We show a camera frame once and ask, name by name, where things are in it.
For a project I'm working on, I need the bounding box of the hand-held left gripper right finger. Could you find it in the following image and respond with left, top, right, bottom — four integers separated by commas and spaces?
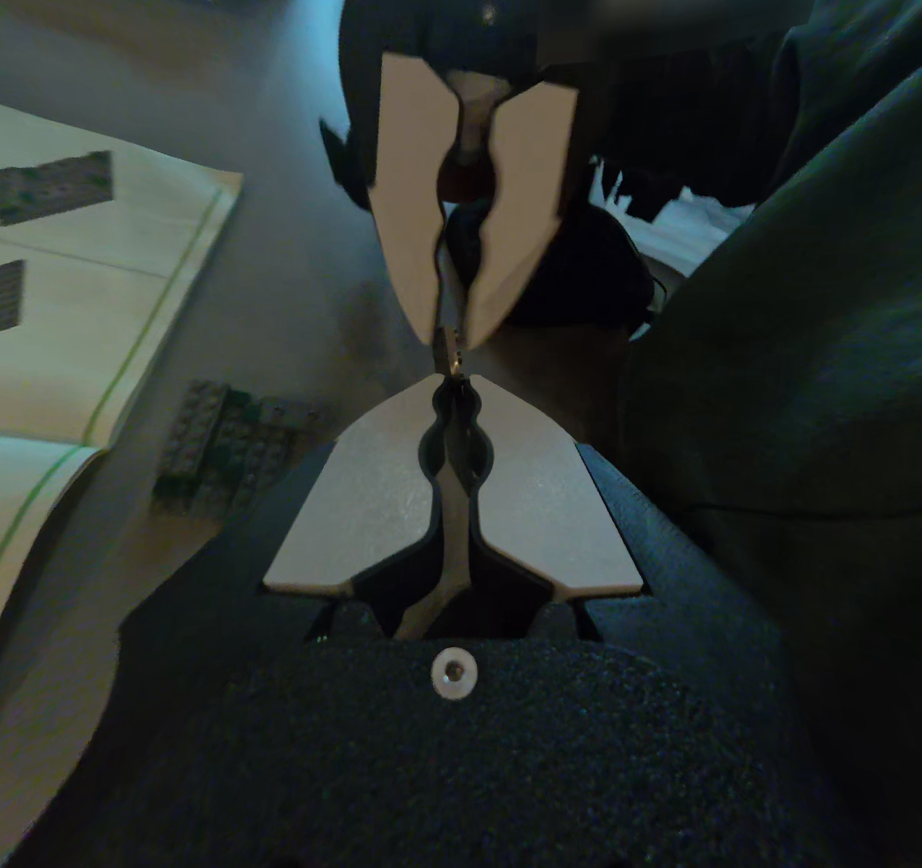
464, 374, 644, 600

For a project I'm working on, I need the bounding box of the brick instruction booklet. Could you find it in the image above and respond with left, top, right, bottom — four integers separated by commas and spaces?
0, 104, 246, 613

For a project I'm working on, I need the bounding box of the grey desk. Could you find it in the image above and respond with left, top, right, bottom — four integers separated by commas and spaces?
0, 0, 692, 847

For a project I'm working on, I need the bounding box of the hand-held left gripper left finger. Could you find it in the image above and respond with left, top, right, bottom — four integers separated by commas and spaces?
263, 374, 448, 599

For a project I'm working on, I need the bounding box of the grey brick plate build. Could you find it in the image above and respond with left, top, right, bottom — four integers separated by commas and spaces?
153, 378, 327, 516

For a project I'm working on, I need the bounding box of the small grey brick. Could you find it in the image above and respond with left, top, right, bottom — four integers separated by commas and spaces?
432, 326, 471, 380

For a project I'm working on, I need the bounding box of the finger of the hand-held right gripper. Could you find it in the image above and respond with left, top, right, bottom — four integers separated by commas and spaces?
463, 81, 582, 350
367, 51, 463, 348

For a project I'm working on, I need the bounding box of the person's green sweatshirt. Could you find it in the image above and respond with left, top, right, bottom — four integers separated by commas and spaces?
619, 0, 922, 868

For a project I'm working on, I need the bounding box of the person's right hand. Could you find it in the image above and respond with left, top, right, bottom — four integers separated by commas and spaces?
445, 70, 510, 164

